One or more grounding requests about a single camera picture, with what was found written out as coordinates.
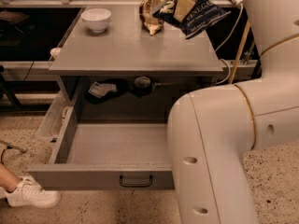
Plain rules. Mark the small white knob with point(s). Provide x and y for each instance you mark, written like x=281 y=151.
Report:
x=55 y=52

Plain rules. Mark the grey open drawer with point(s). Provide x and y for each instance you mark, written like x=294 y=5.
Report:
x=93 y=156

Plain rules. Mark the clear plastic bin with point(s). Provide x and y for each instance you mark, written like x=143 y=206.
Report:
x=52 y=123

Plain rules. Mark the white sneaker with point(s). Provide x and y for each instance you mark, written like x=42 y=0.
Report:
x=29 y=192

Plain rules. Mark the black drawer handle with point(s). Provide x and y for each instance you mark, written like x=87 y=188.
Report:
x=135 y=182

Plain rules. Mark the black tape roll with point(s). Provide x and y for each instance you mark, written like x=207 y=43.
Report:
x=142 y=86

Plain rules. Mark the white bowl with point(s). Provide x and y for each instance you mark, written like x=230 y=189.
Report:
x=96 y=19

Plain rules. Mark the grey cabinet counter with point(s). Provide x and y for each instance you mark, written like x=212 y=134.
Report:
x=125 y=50

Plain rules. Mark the person's bare leg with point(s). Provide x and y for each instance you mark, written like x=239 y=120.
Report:
x=8 y=180

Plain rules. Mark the brown chip bag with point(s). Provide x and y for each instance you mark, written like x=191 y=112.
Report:
x=153 y=25

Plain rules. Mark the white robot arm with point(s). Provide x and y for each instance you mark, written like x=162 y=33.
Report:
x=210 y=130

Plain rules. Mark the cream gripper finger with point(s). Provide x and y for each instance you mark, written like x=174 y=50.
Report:
x=183 y=7

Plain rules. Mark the blue chip bag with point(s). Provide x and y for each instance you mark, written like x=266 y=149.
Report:
x=203 y=15

